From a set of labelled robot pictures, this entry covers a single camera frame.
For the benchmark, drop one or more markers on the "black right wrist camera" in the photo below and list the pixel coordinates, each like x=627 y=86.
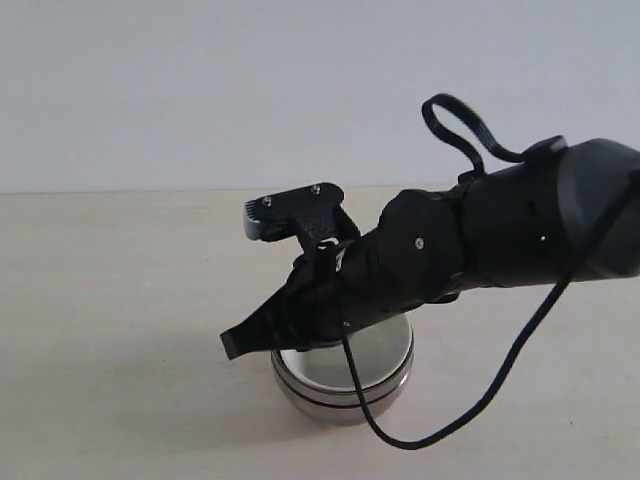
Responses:
x=312 y=214

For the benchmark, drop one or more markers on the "cream ceramic bowl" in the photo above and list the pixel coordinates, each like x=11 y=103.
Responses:
x=378 y=351

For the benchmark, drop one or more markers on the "dimpled stainless steel bowl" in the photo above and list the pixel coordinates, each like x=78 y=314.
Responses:
x=399 y=376

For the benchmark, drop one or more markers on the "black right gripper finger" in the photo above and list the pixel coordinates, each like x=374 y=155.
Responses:
x=266 y=329

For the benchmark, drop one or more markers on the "plain stainless steel bowl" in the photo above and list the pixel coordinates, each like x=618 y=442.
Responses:
x=341 y=409

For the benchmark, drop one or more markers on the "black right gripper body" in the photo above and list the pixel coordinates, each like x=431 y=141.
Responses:
x=331 y=292

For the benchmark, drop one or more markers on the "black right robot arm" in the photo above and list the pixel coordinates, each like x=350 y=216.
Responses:
x=520 y=226

